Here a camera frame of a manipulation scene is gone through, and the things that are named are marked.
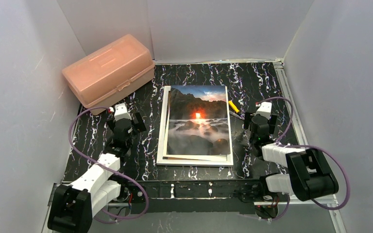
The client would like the clear grey screwdriver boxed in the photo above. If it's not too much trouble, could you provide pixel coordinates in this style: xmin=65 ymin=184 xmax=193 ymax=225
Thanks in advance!
xmin=229 ymin=111 xmax=244 ymax=120

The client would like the white picture frame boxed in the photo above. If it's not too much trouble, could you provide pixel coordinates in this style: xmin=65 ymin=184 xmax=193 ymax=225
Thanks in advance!
xmin=156 ymin=85 xmax=234 ymax=167

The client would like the yellow handled screwdriver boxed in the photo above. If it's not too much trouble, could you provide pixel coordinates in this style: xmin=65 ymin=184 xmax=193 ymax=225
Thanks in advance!
xmin=228 ymin=100 xmax=240 ymax=114

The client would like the sunset photo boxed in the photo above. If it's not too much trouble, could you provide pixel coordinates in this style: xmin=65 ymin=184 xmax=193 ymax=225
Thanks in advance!
xmin=166 ymin=85 xmax=232 ymax=159

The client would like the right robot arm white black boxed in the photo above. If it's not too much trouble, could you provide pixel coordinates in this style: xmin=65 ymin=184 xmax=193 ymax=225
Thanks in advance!
xmin=243 ymin=113 xmax=339 ymax=201

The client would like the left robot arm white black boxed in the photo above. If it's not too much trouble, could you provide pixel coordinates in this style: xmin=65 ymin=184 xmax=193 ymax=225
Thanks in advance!
xmin=47 ymin=111 xmax=146 ymax=233

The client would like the translucent orange plastic box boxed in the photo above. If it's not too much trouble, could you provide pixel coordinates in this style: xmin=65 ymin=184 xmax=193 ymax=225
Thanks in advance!
xmin=62 ymin=34 xmax=155 ymax=115

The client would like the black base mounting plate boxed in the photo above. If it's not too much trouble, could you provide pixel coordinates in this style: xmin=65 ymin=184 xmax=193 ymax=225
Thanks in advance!
xmin=98 ymin=180 xmax=290 ymax=215

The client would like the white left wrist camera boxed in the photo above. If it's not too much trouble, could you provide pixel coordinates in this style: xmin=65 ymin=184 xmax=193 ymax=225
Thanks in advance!
xmin=114 ymin=103 xmax=132 ymax=121

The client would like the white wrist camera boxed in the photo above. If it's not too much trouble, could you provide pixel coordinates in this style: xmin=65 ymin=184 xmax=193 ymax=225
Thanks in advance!
xmin=255 ymin=101 xmax=272 ymax=119
xmin=114 ymin=103 xmax=132 ymax=121

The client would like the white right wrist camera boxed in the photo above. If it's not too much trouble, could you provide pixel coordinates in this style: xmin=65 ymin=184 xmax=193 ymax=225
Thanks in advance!
xmin=255 ymin=101 xmax=272 ymax=119

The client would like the aluminium right side rail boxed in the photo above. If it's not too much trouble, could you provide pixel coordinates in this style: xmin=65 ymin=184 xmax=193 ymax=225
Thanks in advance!
xmin=272 ymin=60 xmax=309 ymax=145

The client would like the aluminium rail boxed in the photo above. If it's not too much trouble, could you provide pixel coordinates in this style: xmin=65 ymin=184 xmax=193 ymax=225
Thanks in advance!
xmin=272 ymin=60 xmax=309 ymax=145
xmin=41 ymin=182 xmax=339 ymax=233

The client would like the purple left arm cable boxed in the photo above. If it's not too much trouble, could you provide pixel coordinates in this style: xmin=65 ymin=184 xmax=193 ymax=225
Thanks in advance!
xmin=68 ymin=107 xmax=150 ymax=225

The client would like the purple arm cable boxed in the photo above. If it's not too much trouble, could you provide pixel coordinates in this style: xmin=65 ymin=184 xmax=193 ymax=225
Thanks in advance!
xmin=68 ymin=107 xmax=150 ymax=225
xmin=257 ymin=97 xmax=351 ymax=222

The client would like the aluminium front rail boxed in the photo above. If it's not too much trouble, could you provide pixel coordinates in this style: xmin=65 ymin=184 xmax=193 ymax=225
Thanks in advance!
xmin=41 ymin=182 xmax=339 ymax=233

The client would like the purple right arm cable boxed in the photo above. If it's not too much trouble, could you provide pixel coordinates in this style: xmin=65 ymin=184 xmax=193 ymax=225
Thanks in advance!
xmin=257 ymin=97 xmax=351 ymax=222

